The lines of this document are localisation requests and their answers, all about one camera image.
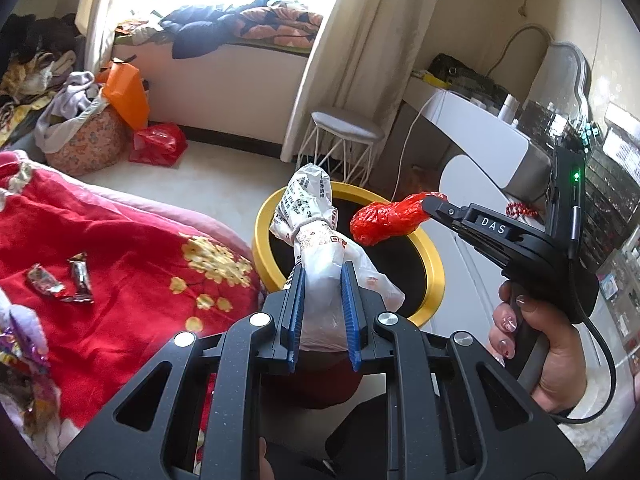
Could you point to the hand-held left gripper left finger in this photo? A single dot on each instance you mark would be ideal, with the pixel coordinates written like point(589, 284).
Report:
point(295, 310)

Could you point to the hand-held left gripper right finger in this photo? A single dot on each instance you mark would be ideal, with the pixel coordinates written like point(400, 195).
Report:
point(350, 310)

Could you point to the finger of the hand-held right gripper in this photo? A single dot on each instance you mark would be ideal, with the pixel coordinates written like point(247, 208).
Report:
point(445, 212)

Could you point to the white printed plastic bag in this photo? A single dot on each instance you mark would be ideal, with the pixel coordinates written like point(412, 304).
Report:
point(320, 260)

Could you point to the red plastic bag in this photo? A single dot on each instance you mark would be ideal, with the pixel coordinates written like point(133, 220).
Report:
point(385, 220)

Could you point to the yellow bin with black liner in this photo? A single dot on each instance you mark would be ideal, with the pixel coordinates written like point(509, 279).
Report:
point(262, 255)

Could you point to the person's right hand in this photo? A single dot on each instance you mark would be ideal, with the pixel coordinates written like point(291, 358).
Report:
point(560, 360)

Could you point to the white dressing desk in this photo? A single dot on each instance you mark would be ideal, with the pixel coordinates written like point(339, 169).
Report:
point(470, 125)

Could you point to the person's dark trouser leg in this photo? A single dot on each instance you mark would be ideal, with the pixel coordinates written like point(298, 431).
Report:
point(320, 425)

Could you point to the white bottle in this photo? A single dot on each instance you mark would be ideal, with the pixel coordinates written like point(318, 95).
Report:
point(507, 107)

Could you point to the dark patterned bag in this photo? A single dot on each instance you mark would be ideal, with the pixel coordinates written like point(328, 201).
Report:
point(465, 75)

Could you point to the silver framed mirror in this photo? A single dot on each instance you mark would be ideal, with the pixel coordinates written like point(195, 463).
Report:
point(560, 80)

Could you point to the red floral blanket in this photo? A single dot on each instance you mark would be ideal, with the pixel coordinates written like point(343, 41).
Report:
point(125, 260)

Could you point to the wide cream curtain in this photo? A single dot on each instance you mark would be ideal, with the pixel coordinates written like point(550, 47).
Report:
point(360, 35)

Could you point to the shiny red shopping bag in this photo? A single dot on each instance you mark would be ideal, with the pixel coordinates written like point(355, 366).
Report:
point(157, 142)

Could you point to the dark brown candy wrapper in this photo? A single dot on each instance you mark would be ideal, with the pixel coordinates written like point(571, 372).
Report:
point(80, 277)

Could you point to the silver pink candy wrapper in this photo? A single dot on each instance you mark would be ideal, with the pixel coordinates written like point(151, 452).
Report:
point(45, 280)

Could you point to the floral fabric bag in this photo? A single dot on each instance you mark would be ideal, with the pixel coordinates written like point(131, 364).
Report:
point(87, 142)

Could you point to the orange paper bag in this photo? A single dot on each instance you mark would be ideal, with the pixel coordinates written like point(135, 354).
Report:
point(127, 92)

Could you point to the white fluffy bow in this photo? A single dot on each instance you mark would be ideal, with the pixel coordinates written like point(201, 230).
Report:
point(20, 317)

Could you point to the dark blue jacket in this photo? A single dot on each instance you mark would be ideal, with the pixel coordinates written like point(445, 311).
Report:
point(200, 30)

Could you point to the colourful floral cloth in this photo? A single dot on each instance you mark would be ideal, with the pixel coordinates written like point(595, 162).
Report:
point(137, 30)

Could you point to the narrow cream curtain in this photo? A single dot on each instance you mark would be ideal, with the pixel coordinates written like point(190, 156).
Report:
point(105, 10)

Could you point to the pile of mixed clothes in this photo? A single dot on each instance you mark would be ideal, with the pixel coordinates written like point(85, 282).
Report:
point(30, 70)

